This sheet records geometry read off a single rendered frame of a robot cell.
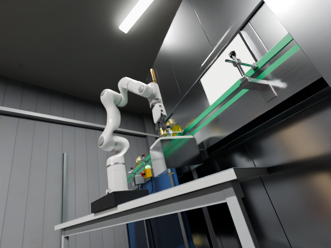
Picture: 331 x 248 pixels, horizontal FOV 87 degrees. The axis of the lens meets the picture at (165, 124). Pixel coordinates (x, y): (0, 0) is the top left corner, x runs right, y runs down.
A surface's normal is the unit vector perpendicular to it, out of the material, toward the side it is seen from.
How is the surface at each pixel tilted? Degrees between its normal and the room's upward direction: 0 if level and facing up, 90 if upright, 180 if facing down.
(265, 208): 90
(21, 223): 90
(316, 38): 90
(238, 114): 90
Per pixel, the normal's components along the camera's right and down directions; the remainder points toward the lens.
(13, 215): 0.72, -0.43
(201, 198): -0.66, -0.18
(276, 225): -0.89, 0.01
